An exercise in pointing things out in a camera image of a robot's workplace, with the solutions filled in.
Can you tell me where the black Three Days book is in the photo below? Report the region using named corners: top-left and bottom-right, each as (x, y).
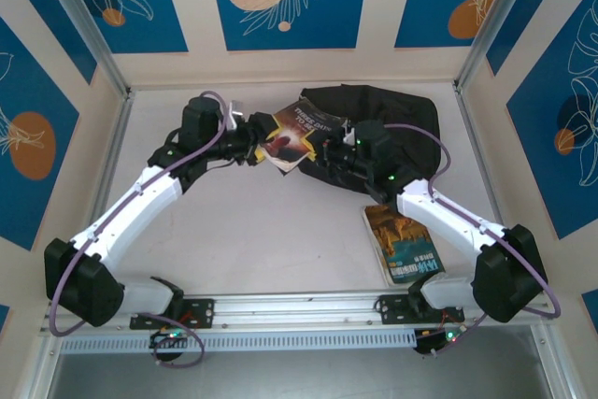
top-left (255, 98), bottom-right (347, 174)

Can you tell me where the black backpack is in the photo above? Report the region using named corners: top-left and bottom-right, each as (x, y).
top-left (296, 84), bottom-right (443, 194)

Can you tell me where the teal orange cave landscape book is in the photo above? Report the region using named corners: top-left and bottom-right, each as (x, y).
top-left (362, 205), bottom-right (448, 287)

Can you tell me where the right controller board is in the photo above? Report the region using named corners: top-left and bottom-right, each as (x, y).
top-left (414, 328), bottom-right (463, 356)

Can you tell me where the controller board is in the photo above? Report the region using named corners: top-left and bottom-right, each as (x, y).
top-left (149, 328), bottom-right (191, 349)
top-left (414, 328), bottom-right (463, 356)

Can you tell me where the left controller board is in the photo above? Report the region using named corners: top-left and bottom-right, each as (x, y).
top-left (149, 328), bottom-right (191, 349)

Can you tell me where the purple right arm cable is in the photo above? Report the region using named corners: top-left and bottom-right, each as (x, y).
top-left (382, 121), bottom-right (562, 358)

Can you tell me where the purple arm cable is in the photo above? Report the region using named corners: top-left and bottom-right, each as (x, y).
top-left (382, 121), bottom-right (562, 358)
top-left (48, 90), bottom-right (226, 368)

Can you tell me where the aluminium side rail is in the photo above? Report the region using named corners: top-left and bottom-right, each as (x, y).
top-left (69, 90), bottom-right (136, 297)
top-left (455, 83), bottom-right (522, 288)

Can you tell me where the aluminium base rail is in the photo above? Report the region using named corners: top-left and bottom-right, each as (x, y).
top-left (39, 289), bottom-right (557, 335)

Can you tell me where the aluminium frame post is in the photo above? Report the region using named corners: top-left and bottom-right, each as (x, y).
top-left (35, 0), bottom-right (132, 99)
top-left (455, 0), bottom-right (548, 92)

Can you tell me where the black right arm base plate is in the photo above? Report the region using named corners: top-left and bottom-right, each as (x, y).
top-left (376, 292), bottom-right (466, 325)

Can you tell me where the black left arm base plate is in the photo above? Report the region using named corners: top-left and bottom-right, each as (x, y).
top-left (129, 296), bottom-right (216, 330)

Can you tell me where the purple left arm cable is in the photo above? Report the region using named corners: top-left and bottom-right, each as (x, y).
top-left (48, 90), bottom-right (226, 368)

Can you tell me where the white slotted cable duct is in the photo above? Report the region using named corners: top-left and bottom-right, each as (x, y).
top-left (59, 328), bottom-right (417, 353)

